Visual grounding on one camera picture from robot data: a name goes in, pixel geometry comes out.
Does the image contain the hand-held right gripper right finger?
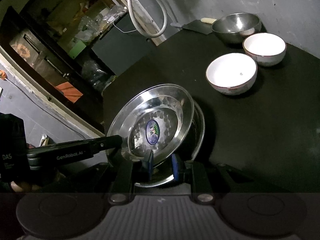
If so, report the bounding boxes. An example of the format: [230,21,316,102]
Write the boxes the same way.
[171,153,253,203]

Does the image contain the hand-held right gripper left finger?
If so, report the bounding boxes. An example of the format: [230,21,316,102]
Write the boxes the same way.
[84,150,154,203]

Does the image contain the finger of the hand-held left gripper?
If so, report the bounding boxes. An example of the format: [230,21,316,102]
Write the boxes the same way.
[26,135,123,168]

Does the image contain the steel plate with blue sticker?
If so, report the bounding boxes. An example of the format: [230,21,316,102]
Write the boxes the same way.
[106,83,195,168]

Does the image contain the white ceramic bowl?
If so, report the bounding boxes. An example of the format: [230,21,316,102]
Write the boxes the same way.
[206,53,258,96]
[243,33,286,67]

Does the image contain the stainless steel bowl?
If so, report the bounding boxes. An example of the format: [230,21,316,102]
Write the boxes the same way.
[212,13,262,43]

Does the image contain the orange striped box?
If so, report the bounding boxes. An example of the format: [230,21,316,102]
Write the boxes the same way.
[55,82,84,103]

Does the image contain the clear plastic bags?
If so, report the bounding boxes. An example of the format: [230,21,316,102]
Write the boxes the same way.
[81,59,117,92]

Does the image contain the green box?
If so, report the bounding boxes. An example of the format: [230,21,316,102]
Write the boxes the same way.
[68,41,87,58]

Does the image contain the black box appliance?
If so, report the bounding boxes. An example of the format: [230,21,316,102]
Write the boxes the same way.
[91,12,167,76]

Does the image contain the dark wooden cabinet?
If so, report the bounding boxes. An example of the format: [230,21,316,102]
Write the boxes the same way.
[0,0,128,136]

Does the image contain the thin white cable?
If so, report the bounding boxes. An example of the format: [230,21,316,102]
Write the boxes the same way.
[112,21,137,34]

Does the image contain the cleaver with cream handle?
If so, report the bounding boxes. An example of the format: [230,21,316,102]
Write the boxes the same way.
[170,17,217,35]

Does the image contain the white flexible hose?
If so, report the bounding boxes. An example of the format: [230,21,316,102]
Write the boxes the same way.
[126,0,168,39]

